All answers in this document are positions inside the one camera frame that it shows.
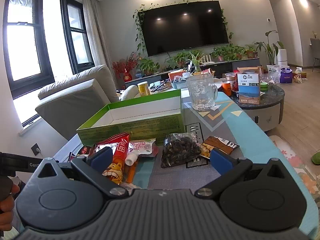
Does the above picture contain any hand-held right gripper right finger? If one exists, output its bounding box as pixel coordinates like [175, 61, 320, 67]
[195, 148, 288, 201]

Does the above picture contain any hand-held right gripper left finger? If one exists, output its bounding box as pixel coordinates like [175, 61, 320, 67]
[37, 146, 129, 202]

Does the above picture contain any brown snack packet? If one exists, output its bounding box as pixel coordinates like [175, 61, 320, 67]
[201, 136, 241, 160]

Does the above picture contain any red cartoon print snack packet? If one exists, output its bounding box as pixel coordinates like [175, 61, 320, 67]
[94, 132, 131, 186]

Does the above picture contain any orange pouch with white cap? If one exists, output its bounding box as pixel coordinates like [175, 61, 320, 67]
[124, 152, 139, 184]

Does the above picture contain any clear bag of dark seeds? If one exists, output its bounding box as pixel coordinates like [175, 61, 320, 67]
[160, 132, 202, 169]

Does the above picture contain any pink snack packet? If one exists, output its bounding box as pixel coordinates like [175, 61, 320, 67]
[129, 138, 158, 157]

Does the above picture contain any green cardboard box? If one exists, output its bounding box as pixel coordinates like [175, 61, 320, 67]
[76, 89, 185, 147]

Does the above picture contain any person's left hand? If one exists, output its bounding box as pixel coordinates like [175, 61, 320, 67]
[0, 176, 20, 214]

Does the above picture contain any teal printed tablecloth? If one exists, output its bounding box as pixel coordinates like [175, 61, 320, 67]
[54, 90, 318, 233]

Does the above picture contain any beige sofa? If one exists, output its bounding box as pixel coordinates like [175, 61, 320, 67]
[35, 64, 120, 140]

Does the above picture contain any floral rug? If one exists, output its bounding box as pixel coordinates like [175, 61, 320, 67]
[269, 135, 320, 203]

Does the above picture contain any clear glass mug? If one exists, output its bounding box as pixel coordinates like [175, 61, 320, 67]
[186, 74, 218, 111]

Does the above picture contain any white pillow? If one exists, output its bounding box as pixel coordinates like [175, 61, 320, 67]
[117, 85, 140, 103]

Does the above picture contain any blue and white carton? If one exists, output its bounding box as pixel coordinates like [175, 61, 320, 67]
[237, 72, 261, 105]

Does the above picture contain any white round coffee table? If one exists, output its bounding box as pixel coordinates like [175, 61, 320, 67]
[147, 77, 225, 95]

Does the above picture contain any dark marble round table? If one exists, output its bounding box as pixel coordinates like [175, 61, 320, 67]
[217, 82, 285, 132]

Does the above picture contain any yellow can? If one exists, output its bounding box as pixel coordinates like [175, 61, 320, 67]
[137, 81, 151, 97]

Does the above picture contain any red cup with clear lid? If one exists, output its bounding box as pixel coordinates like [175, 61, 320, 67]
[225, 72, 237, 90]

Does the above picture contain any blue grey tray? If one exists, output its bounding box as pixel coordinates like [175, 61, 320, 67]
[171, 77, 188, 90]

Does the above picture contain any red flower decoration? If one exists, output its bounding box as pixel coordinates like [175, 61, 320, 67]
[112, 52, 138, 82]

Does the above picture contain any orange basket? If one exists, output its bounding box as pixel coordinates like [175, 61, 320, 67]
[168, 70, 187, 83]

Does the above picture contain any grey television cabinet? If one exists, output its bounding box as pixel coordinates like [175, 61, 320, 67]
[125, 57, 260, 89]

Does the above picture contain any clear plastic bag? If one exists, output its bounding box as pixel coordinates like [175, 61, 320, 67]
[266, 65, 282, 83]

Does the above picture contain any striped leaf potted plant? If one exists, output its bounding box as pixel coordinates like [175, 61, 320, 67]
[187, 51, 205, 73]

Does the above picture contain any green potted plant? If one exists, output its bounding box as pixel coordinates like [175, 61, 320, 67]
[245, 44, 258, 59]
[166, 51, 192, 68]
[137, 58, 160, 76]
[210, 44, 247, 62]

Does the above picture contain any purple gift bag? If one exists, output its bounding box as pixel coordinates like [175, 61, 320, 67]
[280, 67, 293, 83]

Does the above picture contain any white curtain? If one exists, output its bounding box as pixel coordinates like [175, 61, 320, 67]
[82, 0, 119, 100]

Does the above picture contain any beige gift bag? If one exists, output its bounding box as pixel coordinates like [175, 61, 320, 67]
[294, 67, 307, 81]

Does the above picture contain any white air purifier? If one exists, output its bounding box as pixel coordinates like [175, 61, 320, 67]
[277, 49, 288, 66]

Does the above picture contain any tall leafy floor plant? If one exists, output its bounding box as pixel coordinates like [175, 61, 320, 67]
[255, 30, 284, 67]

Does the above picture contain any black framed window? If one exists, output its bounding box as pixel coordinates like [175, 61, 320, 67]
[4, 0, 94, 92]

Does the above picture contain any green trailing vine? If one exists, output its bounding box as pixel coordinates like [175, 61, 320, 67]
[132, 0, 234, 53]

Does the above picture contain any black wall television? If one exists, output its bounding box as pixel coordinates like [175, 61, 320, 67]
[137, 0, 229, 57]

